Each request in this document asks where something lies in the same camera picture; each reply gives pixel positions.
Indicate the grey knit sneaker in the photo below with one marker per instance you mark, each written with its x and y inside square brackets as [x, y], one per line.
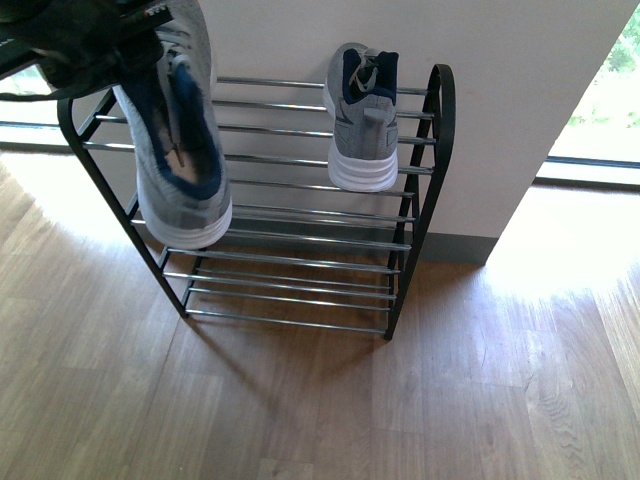
[182, 181]
[360, 94]

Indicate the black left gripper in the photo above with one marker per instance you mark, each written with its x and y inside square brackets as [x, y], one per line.
[80, 47]

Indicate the black metal shoe rack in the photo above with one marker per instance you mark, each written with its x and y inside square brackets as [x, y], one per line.
[304, 251]

